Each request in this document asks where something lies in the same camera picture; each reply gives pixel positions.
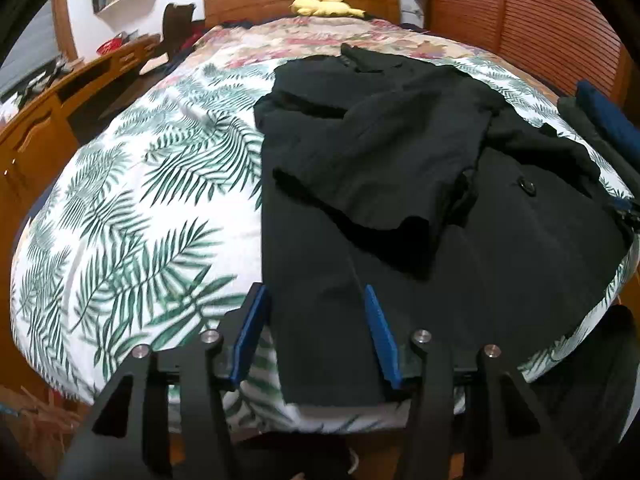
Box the yellow plush toy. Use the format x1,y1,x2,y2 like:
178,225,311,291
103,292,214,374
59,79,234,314
290,0,366,18

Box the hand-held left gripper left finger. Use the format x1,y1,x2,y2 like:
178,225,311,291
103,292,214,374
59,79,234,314
57,283,272,480

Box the dark chair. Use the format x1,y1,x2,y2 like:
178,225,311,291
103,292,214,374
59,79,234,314
161,3,197,58

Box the black devices on desk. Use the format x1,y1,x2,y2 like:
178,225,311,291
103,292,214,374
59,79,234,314
20,62,71,93

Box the black button coat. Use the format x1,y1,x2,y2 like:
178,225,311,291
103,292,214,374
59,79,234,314
254,42,633,408

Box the wooden desk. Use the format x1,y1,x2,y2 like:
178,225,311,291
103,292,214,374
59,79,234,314
0,34,161,221

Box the navy folded garment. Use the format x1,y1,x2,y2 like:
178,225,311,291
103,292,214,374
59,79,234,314
574,80,640,161

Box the grey window blind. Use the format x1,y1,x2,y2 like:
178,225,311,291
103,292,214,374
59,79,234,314
0,0,56,91

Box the bed with leaf-print cover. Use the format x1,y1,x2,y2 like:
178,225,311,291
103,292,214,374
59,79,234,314
10,52,636,433

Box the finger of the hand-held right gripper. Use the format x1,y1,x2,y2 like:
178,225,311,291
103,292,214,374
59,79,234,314
611,195,640,233

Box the dark grey folded garment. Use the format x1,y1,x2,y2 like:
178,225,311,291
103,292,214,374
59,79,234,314
556,96,640,186

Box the floral blanket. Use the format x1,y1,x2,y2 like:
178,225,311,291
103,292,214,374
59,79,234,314
192,16,501,73

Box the wooden louvred wardrobe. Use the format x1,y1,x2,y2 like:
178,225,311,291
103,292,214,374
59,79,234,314
410,0,636,101

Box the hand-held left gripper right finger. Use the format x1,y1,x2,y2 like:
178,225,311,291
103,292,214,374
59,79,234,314
365,285,583,480

